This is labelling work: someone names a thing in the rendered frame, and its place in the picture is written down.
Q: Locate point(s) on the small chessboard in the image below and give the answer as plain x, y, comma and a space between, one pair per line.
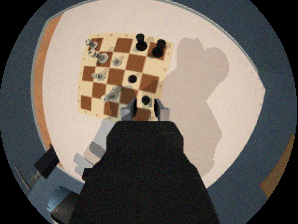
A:
150, 71

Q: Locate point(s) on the white rook chess piece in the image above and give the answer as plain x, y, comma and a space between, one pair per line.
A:
93, 45

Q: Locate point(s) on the white pawn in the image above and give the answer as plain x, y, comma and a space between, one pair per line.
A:
116, 61

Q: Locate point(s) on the white chess queen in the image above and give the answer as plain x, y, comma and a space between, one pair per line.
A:
112, 95

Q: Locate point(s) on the white chess king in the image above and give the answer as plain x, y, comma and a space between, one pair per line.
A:
103, 58

